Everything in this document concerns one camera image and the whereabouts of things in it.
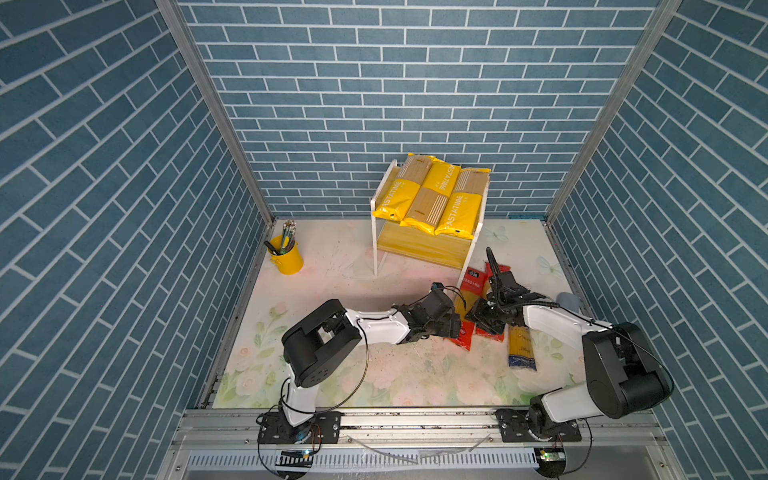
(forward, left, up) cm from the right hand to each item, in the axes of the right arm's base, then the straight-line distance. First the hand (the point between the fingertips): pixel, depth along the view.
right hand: (471, 319), depth 91 cm
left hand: (-4, +4, +1) cm, 6 cm away
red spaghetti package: (+13, -1, +1) cm, 13 cm away
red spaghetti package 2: (-3, -3, -2) cm, 4 cm away
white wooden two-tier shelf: (+16, +19, +15) cm, 29 cm away
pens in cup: (+18, +60, +12) cm, 64 cm away
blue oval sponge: (+10, -32, -1) cm, 34 cm away
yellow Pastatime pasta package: (+19, +23, +33) cm, 45 cm away
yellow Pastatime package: (+18, +15, +33) cm, 40 cm away
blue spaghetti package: (-10, -14, 0) cm, 17 cm away
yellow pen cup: (+13, +60, +5) cm, 62 cm away
